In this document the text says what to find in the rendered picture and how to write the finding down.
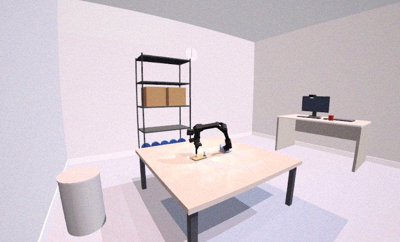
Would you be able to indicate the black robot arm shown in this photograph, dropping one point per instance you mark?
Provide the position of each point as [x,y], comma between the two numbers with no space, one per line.
[200,127]

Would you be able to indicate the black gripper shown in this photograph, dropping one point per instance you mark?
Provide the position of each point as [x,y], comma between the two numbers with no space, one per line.
[197,143]

